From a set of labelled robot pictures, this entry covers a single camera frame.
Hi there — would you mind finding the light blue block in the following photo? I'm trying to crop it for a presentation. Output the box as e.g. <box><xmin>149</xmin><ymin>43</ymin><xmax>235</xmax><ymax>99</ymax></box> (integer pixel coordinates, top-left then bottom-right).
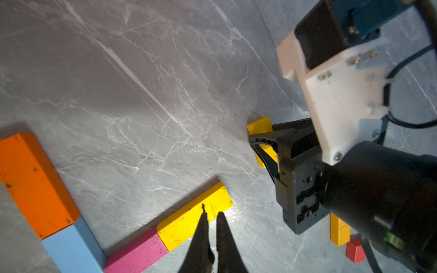
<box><xmin>42</xmin><ymin>217</ymin><xmax>107</xmax><ymax>273</ymax></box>

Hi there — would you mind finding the small red cube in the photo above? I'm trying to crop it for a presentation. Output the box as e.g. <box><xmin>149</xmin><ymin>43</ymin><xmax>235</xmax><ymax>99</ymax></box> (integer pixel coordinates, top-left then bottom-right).
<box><xmin>346</xmin><ymin>237</ymin><xmax>366</xmax><ymax>263</ymax></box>

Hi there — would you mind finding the long yellow block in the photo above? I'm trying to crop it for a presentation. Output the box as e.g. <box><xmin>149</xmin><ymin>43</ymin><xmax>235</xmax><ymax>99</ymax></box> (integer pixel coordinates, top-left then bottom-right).
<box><xmin>157</xmin><ymin>182</ymin><xmax>233</xmax><ymax>251</ymax></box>

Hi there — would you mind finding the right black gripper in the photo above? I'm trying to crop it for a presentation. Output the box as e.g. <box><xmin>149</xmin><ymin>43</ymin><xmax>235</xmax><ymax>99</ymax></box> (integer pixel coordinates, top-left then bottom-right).
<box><xmin>248</xmin><ymin>118</ymin><xmax>437</xmax><ymax>273</ymax></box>

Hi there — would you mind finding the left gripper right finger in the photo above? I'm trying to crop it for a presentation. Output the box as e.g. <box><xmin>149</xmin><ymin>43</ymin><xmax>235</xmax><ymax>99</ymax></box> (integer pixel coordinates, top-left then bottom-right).
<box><xmin>216</xmin><ymin>212</ymin><xmax>248</xmax><ymax>273</ymax></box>

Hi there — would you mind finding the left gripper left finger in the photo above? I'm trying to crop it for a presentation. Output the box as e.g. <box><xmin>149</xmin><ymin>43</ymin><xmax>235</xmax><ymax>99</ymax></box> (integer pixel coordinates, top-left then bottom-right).
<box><xmin>179</xmin><ymin>204</ymin><xmax>215</xmax><ymax>273</ymax></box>

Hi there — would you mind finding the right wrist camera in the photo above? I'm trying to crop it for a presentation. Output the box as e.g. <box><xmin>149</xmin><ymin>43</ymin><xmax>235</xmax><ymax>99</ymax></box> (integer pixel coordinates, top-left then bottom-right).
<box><xmin>276</xmin><ymin>1</ymin><xmax>413</xmax><ymax>166</ymax></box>

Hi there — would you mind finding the magenta block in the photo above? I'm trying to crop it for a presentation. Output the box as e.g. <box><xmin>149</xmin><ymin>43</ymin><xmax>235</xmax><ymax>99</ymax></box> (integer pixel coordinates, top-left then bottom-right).
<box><xmin>104</xmin><ymin>226</ymin><xmax>168</xmax><ymax>273</ymax></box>

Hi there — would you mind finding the orange long block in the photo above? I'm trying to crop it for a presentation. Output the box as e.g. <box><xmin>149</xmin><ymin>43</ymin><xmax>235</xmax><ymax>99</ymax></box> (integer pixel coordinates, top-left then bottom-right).
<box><xmin>1</xmin><ymin>133</ymin><xmax>81</xmax><ymax>240</ymax></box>

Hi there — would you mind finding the orange-yellow block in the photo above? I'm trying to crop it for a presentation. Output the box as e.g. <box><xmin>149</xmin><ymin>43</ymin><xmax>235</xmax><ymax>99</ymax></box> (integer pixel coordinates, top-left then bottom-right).
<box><xmin>330</xmin><ymin>213</ymin><xmax>351</xmax><ymax>246</ymax></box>

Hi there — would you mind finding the small yellow block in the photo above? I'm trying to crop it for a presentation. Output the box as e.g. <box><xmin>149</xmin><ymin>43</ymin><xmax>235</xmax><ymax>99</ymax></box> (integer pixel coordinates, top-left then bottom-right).
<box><xmin>246</xmin><ymin>116</ymin><xmax>279</xmax><ymax>169</ymax></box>

